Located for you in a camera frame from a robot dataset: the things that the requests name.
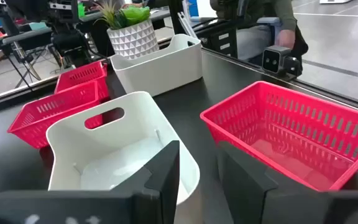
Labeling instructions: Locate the succulent in white geometric pot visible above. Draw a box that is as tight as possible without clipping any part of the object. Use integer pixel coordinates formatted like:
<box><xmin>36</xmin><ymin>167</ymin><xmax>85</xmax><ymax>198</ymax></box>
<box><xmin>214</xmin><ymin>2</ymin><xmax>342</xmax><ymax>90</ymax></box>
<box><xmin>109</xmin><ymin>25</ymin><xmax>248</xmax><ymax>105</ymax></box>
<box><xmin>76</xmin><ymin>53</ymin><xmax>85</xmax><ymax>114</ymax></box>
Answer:
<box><xmin>94</xmin><ymin>0</ymin><xmax>160</xmax><ymax>60</ymax></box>

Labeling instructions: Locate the red slotted plastic basket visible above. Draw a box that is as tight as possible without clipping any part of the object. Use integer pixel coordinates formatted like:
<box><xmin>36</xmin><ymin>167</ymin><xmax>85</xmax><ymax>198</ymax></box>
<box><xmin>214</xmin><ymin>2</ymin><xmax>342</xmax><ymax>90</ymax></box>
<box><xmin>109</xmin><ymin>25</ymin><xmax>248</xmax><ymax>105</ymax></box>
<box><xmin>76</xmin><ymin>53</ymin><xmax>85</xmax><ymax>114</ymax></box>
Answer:
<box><xmin>200</xmin><ymin>80</ymin><xmax>358</xmax><ymax>192</ymax></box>
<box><xmin>53</xmin><ymin>60</ymin><xmax>111</xmax><ymax>102</ymax></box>
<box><xmin>7</xmin><ymin>80</ymin><xmax>105</xmax><ymax>149</ymax></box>

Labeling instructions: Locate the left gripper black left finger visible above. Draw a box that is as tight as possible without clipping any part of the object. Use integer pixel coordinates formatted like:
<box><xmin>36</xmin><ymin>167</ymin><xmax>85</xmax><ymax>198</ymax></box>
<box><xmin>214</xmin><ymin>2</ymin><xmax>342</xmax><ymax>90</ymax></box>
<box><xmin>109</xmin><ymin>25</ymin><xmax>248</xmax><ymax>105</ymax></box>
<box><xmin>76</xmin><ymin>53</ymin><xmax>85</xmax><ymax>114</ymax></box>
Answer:
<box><xmin>0</xmin><ymin>140</ymin><xmax>180</xmax><ymax>224</ymax></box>

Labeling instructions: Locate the small black stereo camera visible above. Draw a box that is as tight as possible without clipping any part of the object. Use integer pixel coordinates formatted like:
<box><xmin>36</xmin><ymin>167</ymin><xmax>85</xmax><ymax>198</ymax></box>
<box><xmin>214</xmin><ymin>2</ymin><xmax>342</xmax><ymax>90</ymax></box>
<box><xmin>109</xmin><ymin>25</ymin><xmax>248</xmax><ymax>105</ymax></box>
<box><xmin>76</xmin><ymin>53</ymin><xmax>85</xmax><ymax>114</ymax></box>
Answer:
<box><xmin>261</xmin><ymin>45</ymin><xmax>303</xmax><ymax>78</ymax></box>

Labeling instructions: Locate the teal block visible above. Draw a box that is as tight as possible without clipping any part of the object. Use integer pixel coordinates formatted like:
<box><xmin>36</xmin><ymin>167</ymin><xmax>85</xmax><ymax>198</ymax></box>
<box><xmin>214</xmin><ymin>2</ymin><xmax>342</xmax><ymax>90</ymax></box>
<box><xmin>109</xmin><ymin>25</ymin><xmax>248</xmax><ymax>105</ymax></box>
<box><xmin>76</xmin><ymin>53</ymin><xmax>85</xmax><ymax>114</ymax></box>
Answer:
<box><xmin>29</xmin><ymin>22</ymin><xmax>48</xmax><ymax>31</ymax></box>

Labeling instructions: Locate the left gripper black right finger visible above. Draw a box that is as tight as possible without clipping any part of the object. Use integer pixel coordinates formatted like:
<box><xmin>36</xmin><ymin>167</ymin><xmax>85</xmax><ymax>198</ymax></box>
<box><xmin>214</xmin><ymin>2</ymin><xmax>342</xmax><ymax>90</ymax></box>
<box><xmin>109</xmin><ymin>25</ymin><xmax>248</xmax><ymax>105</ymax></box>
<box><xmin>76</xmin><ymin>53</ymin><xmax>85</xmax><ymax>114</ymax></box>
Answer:
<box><xmin>218</xmin><ymin>141</ymin><xmax>358</xmax><ymax>224</ymax></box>

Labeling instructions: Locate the white plastic handled basket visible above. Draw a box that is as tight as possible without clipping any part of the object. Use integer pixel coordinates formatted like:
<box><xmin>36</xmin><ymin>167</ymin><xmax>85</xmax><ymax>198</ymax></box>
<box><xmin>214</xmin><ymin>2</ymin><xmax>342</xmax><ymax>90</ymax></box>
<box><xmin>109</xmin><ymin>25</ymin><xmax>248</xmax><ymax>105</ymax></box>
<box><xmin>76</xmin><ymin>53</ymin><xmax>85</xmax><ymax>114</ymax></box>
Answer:
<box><xmin>45</xmin><ymin>91</ymin><xmax>201</xmax><ymax>224</ymax></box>
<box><xmin>109</xmin><ymin>33</ymin><xmax>203</xmax><ymax>98</ymax></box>

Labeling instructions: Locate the black drawer cabinet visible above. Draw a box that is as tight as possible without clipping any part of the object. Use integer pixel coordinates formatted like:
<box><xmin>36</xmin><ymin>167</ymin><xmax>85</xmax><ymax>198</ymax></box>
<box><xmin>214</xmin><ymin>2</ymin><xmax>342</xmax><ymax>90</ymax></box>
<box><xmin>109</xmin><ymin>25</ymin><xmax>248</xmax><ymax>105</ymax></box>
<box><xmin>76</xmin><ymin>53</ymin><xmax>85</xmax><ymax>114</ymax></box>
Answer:
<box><xmin>194</xmin><ymin>20</ymin><xmax>239</xmax><ymax>59</ymax></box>

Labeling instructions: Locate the seated person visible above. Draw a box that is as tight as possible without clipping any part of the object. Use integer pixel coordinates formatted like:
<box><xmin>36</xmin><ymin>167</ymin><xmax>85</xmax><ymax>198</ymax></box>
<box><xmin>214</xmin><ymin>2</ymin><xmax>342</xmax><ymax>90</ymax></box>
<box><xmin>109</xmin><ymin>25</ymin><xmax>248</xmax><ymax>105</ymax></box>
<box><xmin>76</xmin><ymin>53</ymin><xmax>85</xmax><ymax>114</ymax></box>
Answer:
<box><xmin>209</xmin><ymin>0</ymin><xmax>310</xmax><ymax>63</ymax></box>

